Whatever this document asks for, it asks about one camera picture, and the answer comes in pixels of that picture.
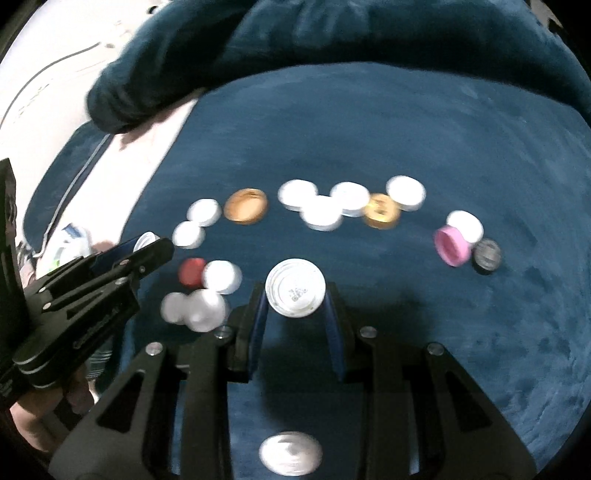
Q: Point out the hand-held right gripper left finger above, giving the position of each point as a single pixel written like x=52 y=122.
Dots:
x=260 y=318

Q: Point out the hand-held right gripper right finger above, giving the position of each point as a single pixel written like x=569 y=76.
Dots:
x=331 y=323

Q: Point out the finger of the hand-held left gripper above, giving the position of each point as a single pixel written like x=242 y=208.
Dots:
x=152 y=258
x=117 y=251

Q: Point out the single small white cap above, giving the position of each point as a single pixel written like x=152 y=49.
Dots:
x=145 y=241

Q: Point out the single white printed bottle cap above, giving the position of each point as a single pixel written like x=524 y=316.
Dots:
x=295 y=288

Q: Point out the person's left hand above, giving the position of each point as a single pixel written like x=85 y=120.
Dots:
x=34 y=420

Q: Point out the red bottle cap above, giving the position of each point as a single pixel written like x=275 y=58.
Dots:
x=190 y=272

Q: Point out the dark blue pillow grey piping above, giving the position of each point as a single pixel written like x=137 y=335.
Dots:
x=69 y=161

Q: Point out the pink bed sheet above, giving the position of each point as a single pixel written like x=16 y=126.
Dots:
x=152 y=152

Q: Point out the large gold bottle cap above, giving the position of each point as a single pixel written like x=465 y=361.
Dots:
x=245 y=206

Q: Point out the group of white bottle caps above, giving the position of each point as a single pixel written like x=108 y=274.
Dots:
x=318 y=213

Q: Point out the small gold bottle cap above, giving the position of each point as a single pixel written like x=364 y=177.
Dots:
x=382 y=211

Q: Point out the pink bottle cap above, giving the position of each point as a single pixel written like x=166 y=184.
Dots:
x=451 y=247

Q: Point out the dark grey bottle cap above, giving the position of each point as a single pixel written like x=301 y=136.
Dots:
x=487 y=256

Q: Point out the white headboard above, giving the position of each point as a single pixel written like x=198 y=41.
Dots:
x=46 y=69

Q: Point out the dark blue bed cover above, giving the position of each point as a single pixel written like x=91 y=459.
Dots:
x=415 y=138

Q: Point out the dark blue plush duvet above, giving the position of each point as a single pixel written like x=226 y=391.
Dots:
x=323 y=37

